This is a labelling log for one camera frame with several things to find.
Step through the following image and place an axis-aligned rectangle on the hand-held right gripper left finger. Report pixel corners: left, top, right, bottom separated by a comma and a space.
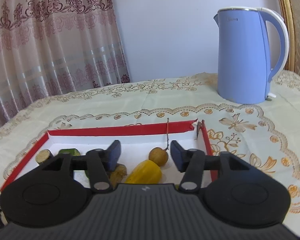
32, 140, 122, 193

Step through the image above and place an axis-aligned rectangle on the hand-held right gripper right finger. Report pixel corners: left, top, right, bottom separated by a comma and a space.
170, 140, 273, 193

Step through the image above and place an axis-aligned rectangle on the red cardboard box tray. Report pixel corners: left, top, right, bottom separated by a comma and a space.
0, 119, 219, 192

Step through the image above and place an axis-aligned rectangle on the large yellow pepper piece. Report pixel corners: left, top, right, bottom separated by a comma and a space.
125, 160, 163, 184

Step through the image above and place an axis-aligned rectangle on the green cucumber cylinder piece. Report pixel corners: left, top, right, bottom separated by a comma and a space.
59, 149, 80, 157

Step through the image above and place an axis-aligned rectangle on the small dark cut vegetable stub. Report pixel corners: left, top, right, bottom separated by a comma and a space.
35, 149, 54, 165

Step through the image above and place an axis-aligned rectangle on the blue electric kettle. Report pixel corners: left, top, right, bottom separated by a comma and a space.
213, 7, 289, 105

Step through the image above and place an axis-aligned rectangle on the pink floral curtain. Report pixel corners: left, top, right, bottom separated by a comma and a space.
0, 0, 131, 134

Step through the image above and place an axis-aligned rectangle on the gold ornate frame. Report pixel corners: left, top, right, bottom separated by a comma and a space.
273, 0, 296, 72

